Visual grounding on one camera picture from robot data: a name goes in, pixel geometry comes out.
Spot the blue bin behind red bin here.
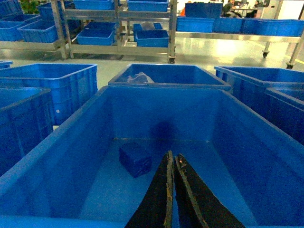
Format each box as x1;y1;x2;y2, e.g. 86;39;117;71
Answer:
214;66;304;106

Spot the blue bin with red parts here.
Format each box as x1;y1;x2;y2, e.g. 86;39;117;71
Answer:
265;88;304;144

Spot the blue bin behind target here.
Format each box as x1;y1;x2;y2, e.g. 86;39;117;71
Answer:
108;64;231;91

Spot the blue block part with knob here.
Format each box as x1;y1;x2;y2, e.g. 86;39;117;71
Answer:
119;142;152;178

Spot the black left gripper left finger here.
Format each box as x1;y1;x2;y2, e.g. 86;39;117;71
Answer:
125;151;174;228

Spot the rear steel shelf rack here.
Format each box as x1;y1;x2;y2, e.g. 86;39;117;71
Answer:
0;0;177;64

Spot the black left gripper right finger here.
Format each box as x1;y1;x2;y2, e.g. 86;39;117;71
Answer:
174;154;244;228

